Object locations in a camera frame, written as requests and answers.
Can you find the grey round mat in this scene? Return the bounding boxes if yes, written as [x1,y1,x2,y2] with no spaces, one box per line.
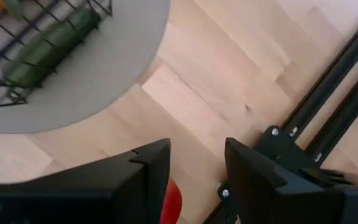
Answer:
[0,0,171,134]

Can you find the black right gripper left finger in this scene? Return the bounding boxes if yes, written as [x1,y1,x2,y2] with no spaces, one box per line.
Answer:
[0,138,172,224]

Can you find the black table frame rails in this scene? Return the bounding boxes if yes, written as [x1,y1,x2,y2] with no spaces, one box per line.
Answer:
[202,7,358,224]

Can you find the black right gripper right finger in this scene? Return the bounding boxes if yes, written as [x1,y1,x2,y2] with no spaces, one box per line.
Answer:
[224,138,358,224]

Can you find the black wire basket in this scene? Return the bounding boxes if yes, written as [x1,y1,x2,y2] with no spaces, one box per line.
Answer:
[0,0,114,110]

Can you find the red pomegranate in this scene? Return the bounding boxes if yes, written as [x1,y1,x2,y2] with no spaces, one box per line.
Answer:
[159,178,183,224]

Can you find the green cucumber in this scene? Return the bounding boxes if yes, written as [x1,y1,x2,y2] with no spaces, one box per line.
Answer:
[4,6,101,90]

